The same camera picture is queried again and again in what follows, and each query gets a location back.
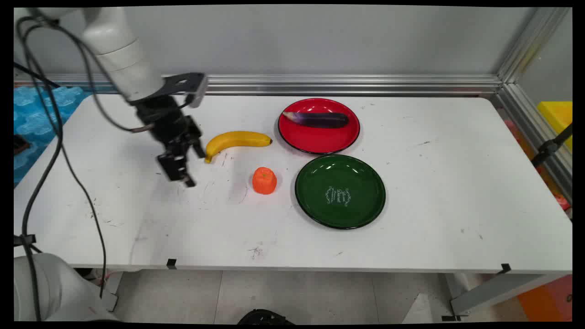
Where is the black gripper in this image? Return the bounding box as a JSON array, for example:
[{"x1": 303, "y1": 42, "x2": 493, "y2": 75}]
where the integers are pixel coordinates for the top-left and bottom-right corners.
[{"x1": 134, "y1": 95, "x2": 207, "y2": 188}]

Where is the purple eggplant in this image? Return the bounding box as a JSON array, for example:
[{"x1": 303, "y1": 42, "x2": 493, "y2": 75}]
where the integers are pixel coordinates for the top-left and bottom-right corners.
[{"x1": 282, "y1": 111, "x2": 350, "y2": 129}]

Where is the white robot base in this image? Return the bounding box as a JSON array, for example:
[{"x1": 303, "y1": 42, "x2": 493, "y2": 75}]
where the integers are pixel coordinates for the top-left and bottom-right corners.
[{"x1": 14, "y1": 253, "x2": 120, "y2": 322}]

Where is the yellow banana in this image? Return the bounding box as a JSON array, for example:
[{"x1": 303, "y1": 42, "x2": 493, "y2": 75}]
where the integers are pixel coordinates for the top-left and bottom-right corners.
[{"x1": 204, "y1": 131, "x2": 273, "y2": 164}]

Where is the orange toy fruit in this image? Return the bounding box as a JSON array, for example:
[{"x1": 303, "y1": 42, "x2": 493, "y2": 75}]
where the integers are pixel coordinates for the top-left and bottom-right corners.
[{"x1": 252, "y1": 167, "x2": 278, "y2": 196}]

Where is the red plate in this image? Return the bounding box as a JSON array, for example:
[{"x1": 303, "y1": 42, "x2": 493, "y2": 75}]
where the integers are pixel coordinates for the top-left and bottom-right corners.
[{"x1": 277, "y1": 98, "x2": 361, "y2": 155}]

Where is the blue foam mat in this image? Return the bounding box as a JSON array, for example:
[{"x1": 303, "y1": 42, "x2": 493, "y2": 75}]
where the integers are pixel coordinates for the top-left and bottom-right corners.
[{"x1": 14, "y1": 85, "x2": 85, "y2": 185}]

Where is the green plate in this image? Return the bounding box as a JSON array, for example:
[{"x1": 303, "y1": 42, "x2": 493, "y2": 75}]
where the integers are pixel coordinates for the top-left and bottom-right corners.
[{"x1": 294, "y1": 154, "x2": 387, "y2": 230}]

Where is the black object on floor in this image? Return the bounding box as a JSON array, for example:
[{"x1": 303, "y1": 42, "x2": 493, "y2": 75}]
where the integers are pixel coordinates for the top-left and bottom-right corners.
[{"x1": 237, "y1": 309, "x2": 295, "y2": 325}]

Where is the grey table leg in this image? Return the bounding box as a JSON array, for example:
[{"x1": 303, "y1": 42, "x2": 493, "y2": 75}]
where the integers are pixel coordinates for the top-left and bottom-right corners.
[{"x1": 441, "y1": 273, "x2": 567, "y2": 321}]

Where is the black stand clamp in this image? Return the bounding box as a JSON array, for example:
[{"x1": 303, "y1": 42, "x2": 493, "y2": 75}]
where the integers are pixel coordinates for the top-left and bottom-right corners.
[{"x1": 530, "y1": 123, "x2": 573, "y2": 168}]

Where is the yellow box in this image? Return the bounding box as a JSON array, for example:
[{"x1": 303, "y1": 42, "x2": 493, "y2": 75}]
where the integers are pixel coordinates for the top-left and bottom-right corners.
[{"x1": 537, "y1": 101, "x2": 573, "y2": 151}]

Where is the orange box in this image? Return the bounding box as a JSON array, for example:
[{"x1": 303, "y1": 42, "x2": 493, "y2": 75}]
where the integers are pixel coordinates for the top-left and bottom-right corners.
[{"x1": 516, "y1": 275, "x2": 573, "y2": 322}]

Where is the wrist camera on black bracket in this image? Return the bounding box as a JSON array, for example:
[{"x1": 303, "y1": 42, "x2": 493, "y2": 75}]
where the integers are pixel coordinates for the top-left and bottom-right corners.
[{"x1": 160, "y1": 72, "x2": 208, "y2": 109}]

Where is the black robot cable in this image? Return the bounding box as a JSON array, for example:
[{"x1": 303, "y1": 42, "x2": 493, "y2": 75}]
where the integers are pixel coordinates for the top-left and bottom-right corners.
[{"x1": 16, "y1": 16, "x2": 151, "y2": 320}]

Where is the aluminium frame rail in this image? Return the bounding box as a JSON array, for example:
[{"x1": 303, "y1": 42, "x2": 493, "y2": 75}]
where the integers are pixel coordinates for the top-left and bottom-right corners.
[{"x1": 14, "y1": 73, "x2": 503, "y2": 97}]

